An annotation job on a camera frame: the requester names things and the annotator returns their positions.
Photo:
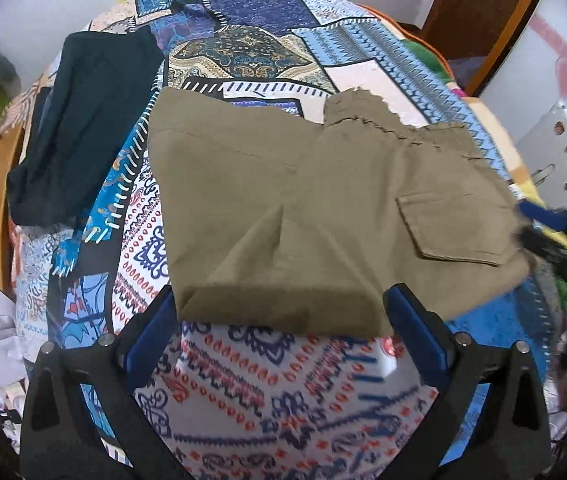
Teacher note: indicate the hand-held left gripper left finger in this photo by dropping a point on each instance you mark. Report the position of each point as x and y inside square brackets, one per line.
[152, 327]

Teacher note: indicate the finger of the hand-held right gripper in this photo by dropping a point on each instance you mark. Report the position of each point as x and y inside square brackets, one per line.
[546, 216]
[558, 255]

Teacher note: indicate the brown wooden door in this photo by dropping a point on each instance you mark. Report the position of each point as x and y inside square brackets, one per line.
[483, 10]

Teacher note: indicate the khaki pants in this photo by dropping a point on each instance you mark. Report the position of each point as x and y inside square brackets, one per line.
[313, 220]

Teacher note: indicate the blue patchwork blanket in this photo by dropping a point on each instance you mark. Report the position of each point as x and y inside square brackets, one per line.
[273, 400]

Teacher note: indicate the white perforated box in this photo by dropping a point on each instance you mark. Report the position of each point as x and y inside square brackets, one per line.
[563, 160]

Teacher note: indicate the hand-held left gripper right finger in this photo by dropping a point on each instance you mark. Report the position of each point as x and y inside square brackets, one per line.
[416, 332]

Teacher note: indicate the white pink sliding wardrobe door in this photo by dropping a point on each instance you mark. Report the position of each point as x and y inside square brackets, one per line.
[563, 60]

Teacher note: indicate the white crumpled papers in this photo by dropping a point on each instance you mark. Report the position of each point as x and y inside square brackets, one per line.
[3, 330]

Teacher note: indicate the dark navy pants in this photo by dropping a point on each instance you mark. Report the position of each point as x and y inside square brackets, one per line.
[83, 125]

